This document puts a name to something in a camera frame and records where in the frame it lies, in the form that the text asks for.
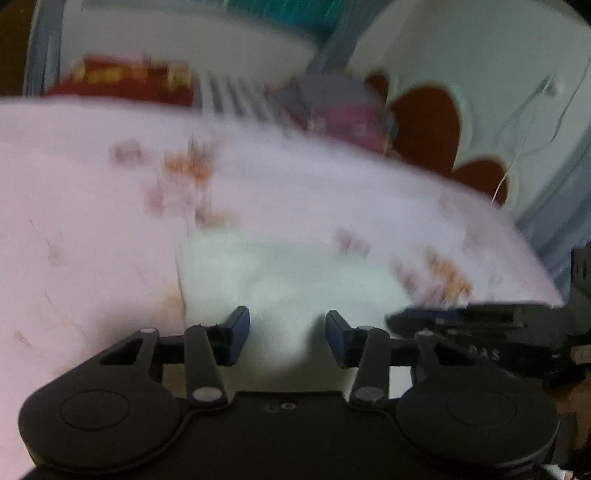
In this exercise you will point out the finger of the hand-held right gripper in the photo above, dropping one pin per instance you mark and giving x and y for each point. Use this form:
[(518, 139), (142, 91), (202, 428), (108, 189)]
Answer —
[(434, 315)]

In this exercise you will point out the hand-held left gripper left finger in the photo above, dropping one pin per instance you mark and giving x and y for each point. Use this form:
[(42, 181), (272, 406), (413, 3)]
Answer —
[(238, 333)]

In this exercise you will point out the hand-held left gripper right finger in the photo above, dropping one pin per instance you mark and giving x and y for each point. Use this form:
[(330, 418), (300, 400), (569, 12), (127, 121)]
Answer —
[(335, 338)]

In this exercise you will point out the white small garment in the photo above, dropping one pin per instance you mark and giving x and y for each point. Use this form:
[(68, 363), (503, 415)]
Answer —
[(281, 281)]

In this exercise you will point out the pile of folded clothes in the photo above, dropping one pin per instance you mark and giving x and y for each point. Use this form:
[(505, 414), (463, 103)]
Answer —
[(341, 110)]

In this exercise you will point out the red and white headboard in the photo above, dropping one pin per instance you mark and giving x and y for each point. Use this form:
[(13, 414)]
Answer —
[(429, 129)]

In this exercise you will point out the pink floral bedsheet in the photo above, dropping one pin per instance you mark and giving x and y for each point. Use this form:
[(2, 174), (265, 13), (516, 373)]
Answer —
[(92, 198)]

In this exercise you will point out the grey striped pillow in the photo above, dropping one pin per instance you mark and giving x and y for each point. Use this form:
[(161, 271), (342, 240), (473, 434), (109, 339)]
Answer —
[(235, 94)]

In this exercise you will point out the red patterned pillow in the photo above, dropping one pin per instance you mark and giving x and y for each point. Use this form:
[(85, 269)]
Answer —
[(129, 78)]

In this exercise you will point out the grey curtain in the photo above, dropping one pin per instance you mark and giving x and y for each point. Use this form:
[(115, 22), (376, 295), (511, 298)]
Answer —
[(44, 46), (341, 32)]

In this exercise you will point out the brown wooden door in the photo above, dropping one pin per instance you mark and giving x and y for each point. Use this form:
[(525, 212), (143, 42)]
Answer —
[(14, 46)]

